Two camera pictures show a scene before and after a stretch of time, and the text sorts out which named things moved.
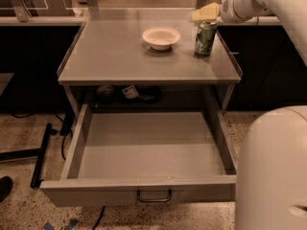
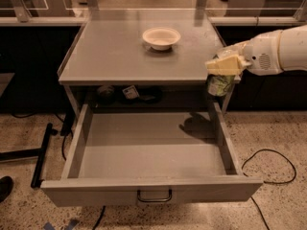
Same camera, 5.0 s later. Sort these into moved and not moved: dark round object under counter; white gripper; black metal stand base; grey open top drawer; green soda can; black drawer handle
Moved: green soda can; white gripper
Not moved: black drawer handle; grey open top drawer; dark round object under counter; black metal stand base
